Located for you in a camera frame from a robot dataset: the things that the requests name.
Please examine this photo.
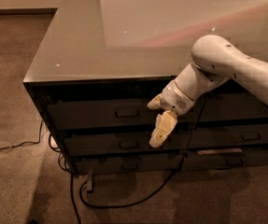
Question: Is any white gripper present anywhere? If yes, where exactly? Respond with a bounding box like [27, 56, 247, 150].
[147, 80, 195, 147]

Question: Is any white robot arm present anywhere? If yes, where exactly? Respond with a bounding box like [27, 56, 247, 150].
[148, 35, 268, 147]

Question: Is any dark cabinet with glossy top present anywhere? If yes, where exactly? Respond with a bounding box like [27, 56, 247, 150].
[23, 0, 268, 175]

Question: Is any thick black floor cable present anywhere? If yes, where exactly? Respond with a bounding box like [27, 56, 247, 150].
[69, 154, 186, 224]

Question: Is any thin black floor cable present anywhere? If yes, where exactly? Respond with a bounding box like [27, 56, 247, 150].
[0, 119, 44, 161]

